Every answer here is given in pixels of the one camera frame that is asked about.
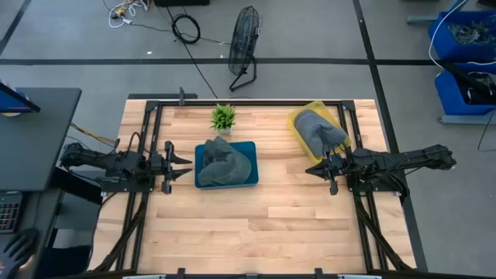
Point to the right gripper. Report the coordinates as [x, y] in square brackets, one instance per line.
[341, 164]

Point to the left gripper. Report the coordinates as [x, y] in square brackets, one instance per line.
[167, 166]

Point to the grey cap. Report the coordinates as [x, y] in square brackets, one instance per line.
[329, 139]
[306, 120]

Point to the dark green cap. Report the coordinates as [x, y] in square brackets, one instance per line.
[217, 149]

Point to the grey cloth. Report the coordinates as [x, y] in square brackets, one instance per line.
[228, 172]

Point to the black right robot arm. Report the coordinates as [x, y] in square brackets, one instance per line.
[387, 160]

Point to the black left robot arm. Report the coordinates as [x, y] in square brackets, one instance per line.
[116, 160]

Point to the yellow plastic bin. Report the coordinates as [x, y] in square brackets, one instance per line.
[319, 105]

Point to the small potted green plant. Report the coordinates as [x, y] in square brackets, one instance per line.
[223, 116]

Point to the table edge clamp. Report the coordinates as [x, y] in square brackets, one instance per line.
[180, 273]
[319, 273]
[181, 97]

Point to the blue plastic tray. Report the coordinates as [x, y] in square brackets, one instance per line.
[250, 149]

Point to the black side desk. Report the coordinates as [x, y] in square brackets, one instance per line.
[38, 147]

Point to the blue floor storage bin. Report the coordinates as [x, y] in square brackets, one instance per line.
[439, 46]
[445, 97]

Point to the blue storage bins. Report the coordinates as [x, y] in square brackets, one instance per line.
[457, 119]

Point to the black floor fan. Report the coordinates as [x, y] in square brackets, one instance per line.
[244, 38]

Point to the dark seat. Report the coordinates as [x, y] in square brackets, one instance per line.
[66, 263]

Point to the black floor box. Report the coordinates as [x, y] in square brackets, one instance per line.
[182, 2]

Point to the black keyboard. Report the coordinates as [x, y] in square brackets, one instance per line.
[9, 213]

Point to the tilted blue screen monitor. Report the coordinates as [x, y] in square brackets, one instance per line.
[11, 102]

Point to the black glove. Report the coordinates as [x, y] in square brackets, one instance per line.
[17, 248]

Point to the black aluminium table frame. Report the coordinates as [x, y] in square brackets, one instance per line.
[252, 103]

